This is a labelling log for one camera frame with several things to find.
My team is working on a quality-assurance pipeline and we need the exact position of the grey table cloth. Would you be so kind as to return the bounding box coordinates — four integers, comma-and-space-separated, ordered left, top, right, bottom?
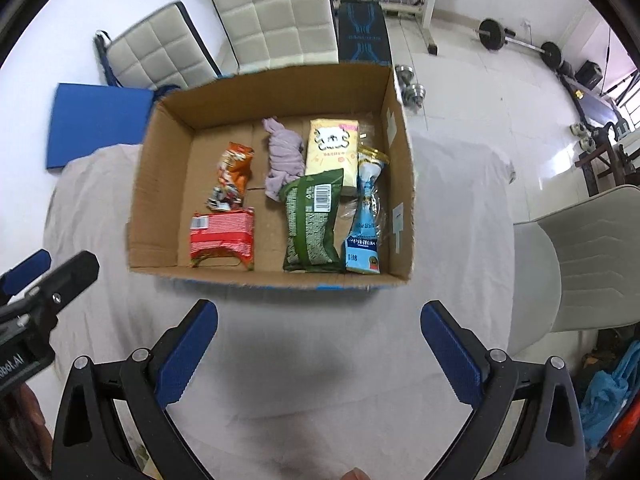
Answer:
42, 125, 516, 480

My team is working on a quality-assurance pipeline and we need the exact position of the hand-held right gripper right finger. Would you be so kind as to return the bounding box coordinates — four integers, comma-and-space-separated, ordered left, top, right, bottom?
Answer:
420, 301, 586, 480

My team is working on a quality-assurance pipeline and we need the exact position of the window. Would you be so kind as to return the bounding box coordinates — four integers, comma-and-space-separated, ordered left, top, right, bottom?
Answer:
620, 75, 640, 131

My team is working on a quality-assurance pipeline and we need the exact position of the yellow tissue pack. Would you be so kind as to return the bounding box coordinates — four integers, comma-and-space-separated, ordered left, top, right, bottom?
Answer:
305, 119, 362, 197

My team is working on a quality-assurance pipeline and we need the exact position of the orange plastic object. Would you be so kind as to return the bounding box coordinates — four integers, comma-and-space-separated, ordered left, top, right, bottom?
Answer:
607, 405, 640, 456

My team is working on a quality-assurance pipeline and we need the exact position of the person's left forearm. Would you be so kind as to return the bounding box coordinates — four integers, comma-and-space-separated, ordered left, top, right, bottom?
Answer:
17, 382, 53, 476

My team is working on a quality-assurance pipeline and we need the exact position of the cardboard box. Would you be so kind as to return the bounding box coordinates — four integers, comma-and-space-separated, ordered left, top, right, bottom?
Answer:
126, 62, 417, 293

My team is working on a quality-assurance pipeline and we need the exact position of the short barbell with black plates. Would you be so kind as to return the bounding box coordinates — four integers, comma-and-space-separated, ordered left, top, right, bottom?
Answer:
477, 18, 563, 68

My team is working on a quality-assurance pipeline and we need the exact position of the blue folded mat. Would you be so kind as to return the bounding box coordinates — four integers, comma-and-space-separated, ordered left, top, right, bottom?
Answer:
45, 82, 161, 173

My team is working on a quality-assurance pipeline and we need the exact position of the red snack packet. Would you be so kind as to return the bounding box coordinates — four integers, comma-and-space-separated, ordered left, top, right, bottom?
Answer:
189, 208, 256, 272

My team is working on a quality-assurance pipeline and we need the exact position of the green snack packet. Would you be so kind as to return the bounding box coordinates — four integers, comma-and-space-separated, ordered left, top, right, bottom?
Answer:
278, 169, 346, 273

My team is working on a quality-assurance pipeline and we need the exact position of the white padded chair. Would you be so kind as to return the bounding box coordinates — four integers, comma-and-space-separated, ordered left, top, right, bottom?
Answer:
105, 1, 221, 92
207, 0, 337, 73

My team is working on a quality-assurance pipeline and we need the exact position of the dark wooden chair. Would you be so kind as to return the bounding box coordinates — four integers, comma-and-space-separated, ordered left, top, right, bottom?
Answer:
575, 130, 640, 196

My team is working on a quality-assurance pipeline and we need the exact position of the chrome dumbbell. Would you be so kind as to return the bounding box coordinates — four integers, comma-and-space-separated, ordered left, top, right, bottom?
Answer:
395, 64, 428, 106

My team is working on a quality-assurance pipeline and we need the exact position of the black blue weight bench pad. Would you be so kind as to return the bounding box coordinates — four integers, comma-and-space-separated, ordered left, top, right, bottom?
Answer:
336, 2, 393, 66

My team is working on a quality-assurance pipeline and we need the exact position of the orange snack packet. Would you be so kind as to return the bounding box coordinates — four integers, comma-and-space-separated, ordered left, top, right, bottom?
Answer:
207, 142, 255, 211

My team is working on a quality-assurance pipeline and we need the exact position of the grey shell chair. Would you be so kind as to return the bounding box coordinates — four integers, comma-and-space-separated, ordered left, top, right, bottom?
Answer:
512, 185, 640, 348

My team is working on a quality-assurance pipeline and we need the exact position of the black speaker box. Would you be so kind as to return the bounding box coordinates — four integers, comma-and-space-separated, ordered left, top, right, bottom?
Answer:
575, 60, 603, 88

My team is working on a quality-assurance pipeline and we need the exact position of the grey sock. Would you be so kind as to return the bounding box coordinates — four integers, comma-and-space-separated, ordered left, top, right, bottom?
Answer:
262, 117, 306, 204

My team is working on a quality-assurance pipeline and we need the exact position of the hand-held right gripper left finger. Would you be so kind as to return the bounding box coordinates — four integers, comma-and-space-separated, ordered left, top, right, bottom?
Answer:
50, 299, 219, 480

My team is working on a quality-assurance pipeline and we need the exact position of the black treadmill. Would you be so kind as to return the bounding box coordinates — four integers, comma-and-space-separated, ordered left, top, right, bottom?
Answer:
557, 60, 631, 131

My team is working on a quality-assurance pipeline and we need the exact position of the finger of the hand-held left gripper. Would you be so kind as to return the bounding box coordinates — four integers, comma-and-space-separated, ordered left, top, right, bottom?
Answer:
10, 251, 100, 315
0, 249, 52, 302

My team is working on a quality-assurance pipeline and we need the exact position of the blue white tube packet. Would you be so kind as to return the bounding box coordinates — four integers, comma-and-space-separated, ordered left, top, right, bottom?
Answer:
342, 146, 390, 276

